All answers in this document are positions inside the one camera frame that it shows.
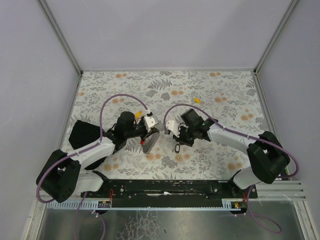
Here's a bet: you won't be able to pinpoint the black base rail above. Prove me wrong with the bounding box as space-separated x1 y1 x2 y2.
81 174 249 209

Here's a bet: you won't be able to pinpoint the yellow tag key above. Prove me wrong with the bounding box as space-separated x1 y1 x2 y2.
193 97 209 106

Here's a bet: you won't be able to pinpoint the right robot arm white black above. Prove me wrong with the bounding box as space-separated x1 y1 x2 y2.
165 109 290 190

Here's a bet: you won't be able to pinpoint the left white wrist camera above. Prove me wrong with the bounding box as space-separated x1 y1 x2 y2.
143 112 158 132

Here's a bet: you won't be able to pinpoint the floral table mat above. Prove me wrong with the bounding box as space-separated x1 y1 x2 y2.
66 71 268 180

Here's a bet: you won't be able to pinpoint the red grey key organizer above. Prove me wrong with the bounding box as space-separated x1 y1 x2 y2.
140 128 160 154

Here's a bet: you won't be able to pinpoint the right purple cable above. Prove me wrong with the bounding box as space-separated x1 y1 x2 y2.
163 103 301 178

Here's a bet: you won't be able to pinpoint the black tag key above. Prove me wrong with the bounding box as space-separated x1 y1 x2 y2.
174 143 181 154

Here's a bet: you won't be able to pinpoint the aluminium frame posts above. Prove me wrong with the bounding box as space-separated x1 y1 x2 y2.
37 0 301 76

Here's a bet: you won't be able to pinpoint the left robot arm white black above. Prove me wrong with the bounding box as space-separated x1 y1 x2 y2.
36 111 160 203

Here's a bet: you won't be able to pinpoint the black cloth cap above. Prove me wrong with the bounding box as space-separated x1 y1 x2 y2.
68 119 111 171

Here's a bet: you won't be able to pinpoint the orange tag key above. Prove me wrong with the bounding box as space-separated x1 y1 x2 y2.
135 110 143 119

